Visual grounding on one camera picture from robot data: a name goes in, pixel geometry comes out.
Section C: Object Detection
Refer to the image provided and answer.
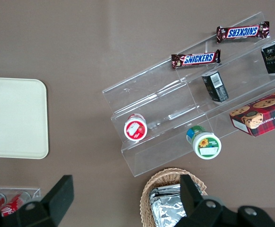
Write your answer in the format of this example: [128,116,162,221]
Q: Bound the black tea drink carton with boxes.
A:
[261,39,275,75]
[201,70,229,103]

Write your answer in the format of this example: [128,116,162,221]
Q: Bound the cream rectangular plastic tray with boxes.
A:
[0,77,49,159]

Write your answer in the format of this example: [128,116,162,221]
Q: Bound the red plaid cookie box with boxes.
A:
[229,86,275,137]

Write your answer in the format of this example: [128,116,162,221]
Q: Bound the Snickers chocolate bar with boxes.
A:
[171,49,222,70]
[216,21,270,44]

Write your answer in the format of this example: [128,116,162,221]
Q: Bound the clear acrylic bottle rack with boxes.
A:
[0,187,42,206]

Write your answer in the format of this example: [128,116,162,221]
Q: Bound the red soda cans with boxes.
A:
[0,191,32,217]

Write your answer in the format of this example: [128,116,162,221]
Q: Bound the green sunflower yogurt cup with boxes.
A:
[186,125,222,160]

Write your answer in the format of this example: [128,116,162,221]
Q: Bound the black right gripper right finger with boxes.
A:
[179,174,223,227]

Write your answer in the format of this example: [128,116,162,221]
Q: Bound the silver foil wrapped packet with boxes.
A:
[151,196,188,227]
[148,183,183,201]

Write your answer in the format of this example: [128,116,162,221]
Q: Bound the red strawberry yogurt cup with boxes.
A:
[123,113,148,141]

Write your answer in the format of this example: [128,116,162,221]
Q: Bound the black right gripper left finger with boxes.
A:
[16,175,75,227]

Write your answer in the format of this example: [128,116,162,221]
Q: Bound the clear acrylic stepped display stand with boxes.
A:
[102,11,275,178]

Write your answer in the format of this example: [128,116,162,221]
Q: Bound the light wicker basket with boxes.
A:
[139,167,209,227]

